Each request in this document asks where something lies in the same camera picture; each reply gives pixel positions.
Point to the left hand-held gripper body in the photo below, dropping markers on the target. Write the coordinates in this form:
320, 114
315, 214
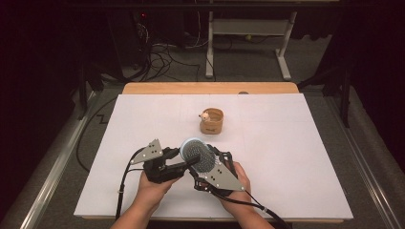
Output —
157, 165

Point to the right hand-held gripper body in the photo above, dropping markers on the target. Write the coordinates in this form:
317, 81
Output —
223, 178

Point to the person's right hand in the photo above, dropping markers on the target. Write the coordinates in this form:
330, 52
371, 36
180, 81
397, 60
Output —
240, 178

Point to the person's left hand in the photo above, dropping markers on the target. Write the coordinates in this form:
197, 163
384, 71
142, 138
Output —
156, 191

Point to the tan pot with bear figure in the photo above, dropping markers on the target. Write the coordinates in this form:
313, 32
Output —
211, 122

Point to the dark computer tower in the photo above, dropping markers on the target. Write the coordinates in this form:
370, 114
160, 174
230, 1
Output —
130, 41

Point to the dark stand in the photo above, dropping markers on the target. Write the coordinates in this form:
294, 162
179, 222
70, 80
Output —
337, 82

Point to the aluminium floor rail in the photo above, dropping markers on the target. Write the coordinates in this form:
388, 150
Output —
54, 168
366, 168

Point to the white metal stand frame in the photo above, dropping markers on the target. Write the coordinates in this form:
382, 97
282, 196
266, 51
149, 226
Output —
248, 27

